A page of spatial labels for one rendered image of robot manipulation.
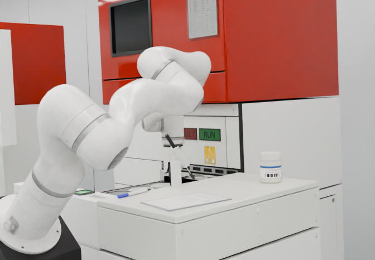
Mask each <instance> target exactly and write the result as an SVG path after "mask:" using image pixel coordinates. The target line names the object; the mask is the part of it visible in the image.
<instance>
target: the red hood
mask: <svg viewBox="0 0 375 260"><path fill-rule="evenodd" d="M98 12H99V35H100V58H101V70H102V92H103V105H109V102H110V100H111V97H112V96H113V94H114V93H115V92H116V91H117V90H118V89H120V88H121V87H123V86H125V85H126V84H128V83H130V82H132V81H134V80H137V79H143V77H141V75H140V73H139V72H138V69H137V60H138V58H139V56H140V54H141V53H143V52H144V51H145V50H147V49H149V48H151V47H157V46H163V47H170V48H172V49H176V50H179V51H182V52H187V53H191V52H197V51H200V52H204V53H205V54H207V55H208V56H209V58H210V61H211V71H210V74H209V76H208V78H207V80H206V82H205V84H204V86H203V91H204V98H203V101H202V103H235V102H247V101H257V100H274V99H291V98H308V97H325V96H335V95H339V75H338V32H337V10H336V0H98Z"/></svg>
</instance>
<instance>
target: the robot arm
mask: <svg viewBox="0 0 375 260"><path fill-rule="evenodd" d="M137 69H138V72H139V73H140V75H141V77H143V79H137V80H134V81H132V82H130V83H128V84H126V85H125V86H123V87H121V88H120V89H118V90H117V91H116V92H115V93H114V94H113V96H112V97H111V100H110V102H109V107H108V113H107V112H106V111H105V110H104V109H103V108H101V107H100V106H99V105H98V104H97V103H96V102H95V101H94V100H93V99H92V98H91V97H90V96H88V95H87V94H86V93H85V92H83V91H82V90H81V89H79V88H78V87H76V86H73V85H70V84H63V85H58V86H56V87H54V88H52V89H51V90H50V91H48V92H47V93H46V95H45V96H44V97H43V98H42V100H41V102H40V104H39V107H38V110H37V134H38V138H39V145H40V156H39V158H38V160H37V162H36V163H35V165H34V167H33V169H32V170H31V172H30V174H29V175H28V177H27V179H26V180H25V182H24V184H23V185H22V187H21V189H20V190H19V192H18V194H12V195H8V196H5V197H3V198H1V199H0V241H1V242H3V243H4V244H5V245H6V246H8V247H10V248H11V249H13V250H15V251H18V252H21V253H25V254H40V253H44V252H47V251H49V250H50V249H52V248H53V247H54V246H55V244H56V243H57V242H58V240H59V238H60V236H61V224H60V221H59V218H58V217H59V215H60V214H61V212H62V211H63V209H64V208H65V207H66V205H67V203H68V202H69V200H70V199H71V197H72V196H73V195H74V193H75V192H76V190H77V188H78V187H79V185H80V184H81V182H82V180H83V178H84V174H85V169H84V164H83V162H84V163H85V164H86V165H88V166H89V167H91V168H93V169H95V170H98V171H108V170H110V169H112V168H115V167H116V166H117V165H118V164H119V163H120V162H121V161H122V159H123V158H124V156H125V154H126V153H127V150H128V148H129V145H130V143H131V140H132V136H133V131H134V128H135V126H136V125H137V124H138V122H139V121H141V122H142V128H143V129H144V130H145V131H146V132H161V137H162V144H164V145H163V147H164V173H165V174H166V173H169V178H170V186H171V165H170V161H174V160H177V159H176V157H175V155H174V154H173V152H172V151H171V145H170V144H169V142H168V140H167V139H166V137H165V132H166V133H167V134H168V135H169V136H170V138H171V139H172V141H173V143H174V144H175V146H176V147H177V146H179V147H180V149H181V146H183V144H182V143H184V140H185V138H184V119H183V116H184V115H187V114H190V113H192V112H194V111H195V110H196V109H197V108H198V107H199V106H200V105H201V103H202V101H203V98H204V91H203V86H204V84H205V82H206V80H207V78H208V76H209V74H210V71H211V61H210V58H209V56H208V55H207V54H205V53H204V52H200V51H197V52H191V53H187V52H182V51H179V50H176V49H172V48H170V47H163V46H157V47H151V48H149V49H147V50H145V51H144V52H143V53H141V54H140V56H139V58H138V60H137ZM181 151H182V149H181Z"/></svg>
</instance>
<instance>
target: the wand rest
mask: <svg viewBox="0 0 375 260"><path fill-rule="evenodd" d="M171 151H172V152H173V154H174V155H175V157H176V159H177V160H174V161H170V165H171V187H182V183H181V167H182V168H187V167H188V166H190V164H189V163H188V161H187V159H186V157H185V156H184V154H183V153H182V151H181V149H180V147H179V146H177V147H175V148H172V147H171Z"/></svg>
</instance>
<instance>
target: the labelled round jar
mask: <svg viewBox="0 0 375 260"><path fill-rule="evenodd" d="M259 159H260V161H259V163H260V180H261V182H263V183H278V182H281V181H282V165H281V160H280V159H281V153H280V152H261V153H260V154H259Z"/></svg>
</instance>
